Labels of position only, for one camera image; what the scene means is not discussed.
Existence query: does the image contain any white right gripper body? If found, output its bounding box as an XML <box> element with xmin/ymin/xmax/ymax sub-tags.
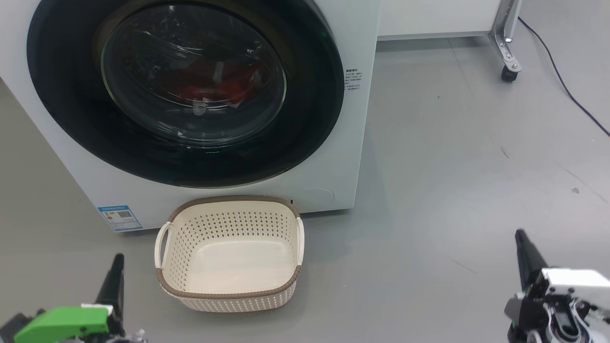
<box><xmin>504</xmin><ymin>268</ymin><xmax>610</xmax><ymax>343</ymax></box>

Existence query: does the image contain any cream perforated laundry basket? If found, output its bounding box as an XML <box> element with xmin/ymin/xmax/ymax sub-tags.
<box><xmin>153</xmin><ymin>195</ymin><xmax>305</xmax><ymax>313</ymax></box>

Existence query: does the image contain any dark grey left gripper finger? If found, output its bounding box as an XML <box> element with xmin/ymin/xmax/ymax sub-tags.
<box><xmin>95</xmin><ymin>253</ymin><xmax>125</xmax><ymax>332</ymax></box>

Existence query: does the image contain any blue energy label sticker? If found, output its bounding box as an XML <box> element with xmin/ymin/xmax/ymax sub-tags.
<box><xmin>98</xmin><ymin>205</ymin><xmax>143</xmax><ymax>232</ymax></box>

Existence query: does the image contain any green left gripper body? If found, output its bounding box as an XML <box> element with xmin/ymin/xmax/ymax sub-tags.
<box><xmin>0</xmin><ymin>303</ymin><xmax>146</xmax><ymax>343</ymax></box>

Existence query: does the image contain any metal leg with caster wheel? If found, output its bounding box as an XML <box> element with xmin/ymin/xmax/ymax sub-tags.
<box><xmin>488</xmin><ymin>0</ymin><xmax>523</xmax><ymax>82</ymax></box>

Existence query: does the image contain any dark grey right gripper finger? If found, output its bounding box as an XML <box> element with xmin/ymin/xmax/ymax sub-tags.
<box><xmin>515</xmin><ymin>229</ymin><xmax>549</xmax><ymax>290</ymax></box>

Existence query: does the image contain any red and white garment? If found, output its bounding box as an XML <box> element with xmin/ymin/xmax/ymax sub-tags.
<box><xmin>167</xmin><ymin>62</ymin><xmax>263</xmax><ymax>108</ymax></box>

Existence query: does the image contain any black round glass washer door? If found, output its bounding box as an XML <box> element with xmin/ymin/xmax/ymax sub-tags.
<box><xmin>26</xmin><ymin>0</ymin><xmax>345</xmax><ymax>188</ymax></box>

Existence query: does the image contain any black text warning label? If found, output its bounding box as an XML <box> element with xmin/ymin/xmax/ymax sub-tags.
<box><xmin>344</xmin><ymin>68</ymin><xmax>364</xmax><ymax>91</ymax></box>

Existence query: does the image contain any white front-load washing machine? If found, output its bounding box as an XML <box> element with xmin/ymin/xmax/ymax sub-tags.
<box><xmin>0</xmin><ymin>0</ymin><xmax>382</xmax><ymax>234</ymax></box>

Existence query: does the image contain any black floor cable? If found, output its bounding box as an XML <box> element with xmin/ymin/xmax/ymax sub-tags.
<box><xmin>517</xmin><ymin>17</ymin><xmax>610</xmax><ymax>138</ymax></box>

